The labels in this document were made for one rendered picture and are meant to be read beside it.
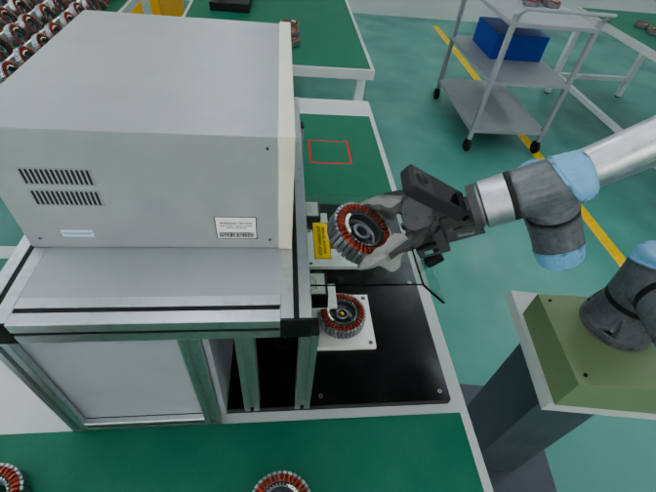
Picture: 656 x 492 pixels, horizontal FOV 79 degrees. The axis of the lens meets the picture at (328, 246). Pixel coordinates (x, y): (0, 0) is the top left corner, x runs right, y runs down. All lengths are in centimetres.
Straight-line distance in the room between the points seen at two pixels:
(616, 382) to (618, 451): 107
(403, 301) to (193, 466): 59
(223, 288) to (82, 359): 25
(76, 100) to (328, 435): 72
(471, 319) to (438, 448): 125
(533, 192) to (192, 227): 49
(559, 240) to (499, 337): 145
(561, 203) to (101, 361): 72
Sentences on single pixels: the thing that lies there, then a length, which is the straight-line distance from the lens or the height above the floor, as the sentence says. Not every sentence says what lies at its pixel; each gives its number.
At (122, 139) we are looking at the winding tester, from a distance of 56.
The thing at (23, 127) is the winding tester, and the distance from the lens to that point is 60.
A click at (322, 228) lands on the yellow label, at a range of 76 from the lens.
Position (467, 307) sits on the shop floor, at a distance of 215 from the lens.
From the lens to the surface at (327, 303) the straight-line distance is 85.
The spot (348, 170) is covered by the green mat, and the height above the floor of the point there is 75.
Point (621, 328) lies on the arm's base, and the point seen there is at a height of 90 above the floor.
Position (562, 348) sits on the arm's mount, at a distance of 104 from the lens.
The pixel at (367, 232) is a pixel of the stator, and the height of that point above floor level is 112.
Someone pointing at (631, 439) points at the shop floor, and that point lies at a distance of 217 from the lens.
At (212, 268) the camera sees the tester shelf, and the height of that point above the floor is 111.
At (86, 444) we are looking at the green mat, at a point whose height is 75.
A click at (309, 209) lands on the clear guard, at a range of 80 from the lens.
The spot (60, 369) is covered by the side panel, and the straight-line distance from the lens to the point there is 77.
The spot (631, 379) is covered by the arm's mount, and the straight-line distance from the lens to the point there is 108.
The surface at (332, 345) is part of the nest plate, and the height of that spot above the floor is 78.
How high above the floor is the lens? 158
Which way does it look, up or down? 46 degrees down
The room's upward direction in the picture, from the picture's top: 7 degrees clockwise
